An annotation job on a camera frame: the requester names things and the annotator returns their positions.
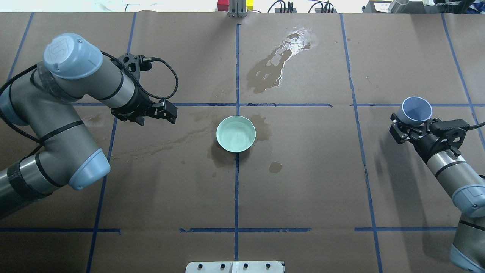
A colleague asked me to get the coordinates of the left black camera cable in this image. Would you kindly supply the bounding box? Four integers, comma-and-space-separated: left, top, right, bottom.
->
100, 51, 179, 100

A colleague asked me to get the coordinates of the blue plastic cup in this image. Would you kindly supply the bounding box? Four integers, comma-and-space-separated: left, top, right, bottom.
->
396, 96, 433, 127

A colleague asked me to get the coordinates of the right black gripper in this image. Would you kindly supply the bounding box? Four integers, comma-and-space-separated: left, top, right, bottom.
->
390, 114, 447, 164

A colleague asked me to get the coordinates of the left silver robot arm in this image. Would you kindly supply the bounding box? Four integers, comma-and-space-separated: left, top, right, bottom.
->
0, 33, 177, 218

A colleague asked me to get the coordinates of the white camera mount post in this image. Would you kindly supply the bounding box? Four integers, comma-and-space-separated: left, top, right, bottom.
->
185, 260, 286, 273

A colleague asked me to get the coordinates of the steel cylinder weight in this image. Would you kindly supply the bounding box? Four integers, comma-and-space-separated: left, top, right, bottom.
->
388, 0, 410, 14

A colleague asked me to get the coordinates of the aluminium frame post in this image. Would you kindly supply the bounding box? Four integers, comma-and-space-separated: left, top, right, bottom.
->
227, 0, 247, 18

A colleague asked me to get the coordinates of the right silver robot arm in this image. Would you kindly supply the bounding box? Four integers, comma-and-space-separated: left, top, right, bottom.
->
390, 113, 485, 273

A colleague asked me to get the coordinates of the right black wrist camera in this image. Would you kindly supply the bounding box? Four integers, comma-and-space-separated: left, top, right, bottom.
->
430, 119, 470, 157

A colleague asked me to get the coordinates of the yellow cube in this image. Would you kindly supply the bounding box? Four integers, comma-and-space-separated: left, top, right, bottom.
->
246, 0, 254, 11

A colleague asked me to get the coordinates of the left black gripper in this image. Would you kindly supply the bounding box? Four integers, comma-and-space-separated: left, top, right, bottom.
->
111, 91, 177, 126

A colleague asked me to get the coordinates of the green plastic bowl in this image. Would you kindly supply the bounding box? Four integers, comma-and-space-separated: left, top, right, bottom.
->
216, 115, 256, 153

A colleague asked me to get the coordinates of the red cube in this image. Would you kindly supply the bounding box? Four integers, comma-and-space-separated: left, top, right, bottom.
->
217, 0, 229, 12

